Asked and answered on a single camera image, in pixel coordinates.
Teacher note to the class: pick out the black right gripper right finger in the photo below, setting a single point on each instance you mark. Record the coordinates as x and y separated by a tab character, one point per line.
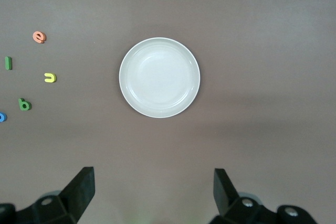
228	203

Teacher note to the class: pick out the green foam letter l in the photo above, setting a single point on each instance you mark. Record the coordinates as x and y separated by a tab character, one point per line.
8	63

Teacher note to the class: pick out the yellow foam letter u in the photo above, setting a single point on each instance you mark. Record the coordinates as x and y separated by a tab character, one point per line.
54	78

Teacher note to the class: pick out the beige round plate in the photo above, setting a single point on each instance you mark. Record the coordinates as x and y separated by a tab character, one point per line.
159	77

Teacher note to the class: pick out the green foam letter b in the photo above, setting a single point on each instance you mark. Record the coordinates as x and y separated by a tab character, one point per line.
20	102

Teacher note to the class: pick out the blue foam letter p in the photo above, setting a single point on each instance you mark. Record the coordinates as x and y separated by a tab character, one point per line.
5	117

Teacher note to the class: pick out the orange foam letter e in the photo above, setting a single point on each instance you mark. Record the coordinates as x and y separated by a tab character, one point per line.
36	37

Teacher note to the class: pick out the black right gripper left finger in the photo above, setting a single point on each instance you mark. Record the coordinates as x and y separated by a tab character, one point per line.
71	197

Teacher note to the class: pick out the brown table cover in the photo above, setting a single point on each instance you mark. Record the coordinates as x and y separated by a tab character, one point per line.
249	24

